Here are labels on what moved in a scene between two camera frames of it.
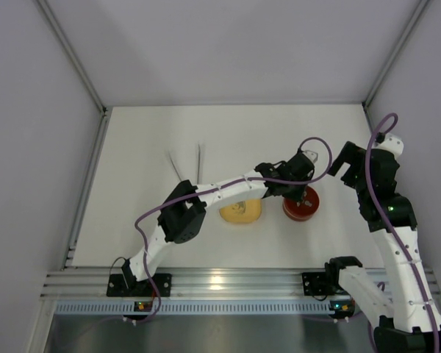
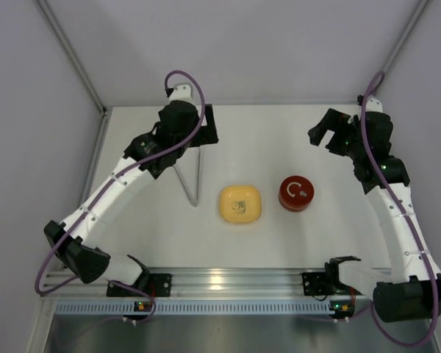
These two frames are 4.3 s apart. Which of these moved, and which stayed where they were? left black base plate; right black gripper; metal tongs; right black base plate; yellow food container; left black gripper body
Moved: right black gripper; left black gripper body
Stayed: metal tongs; yellow food container; left black base plate; right black base plate
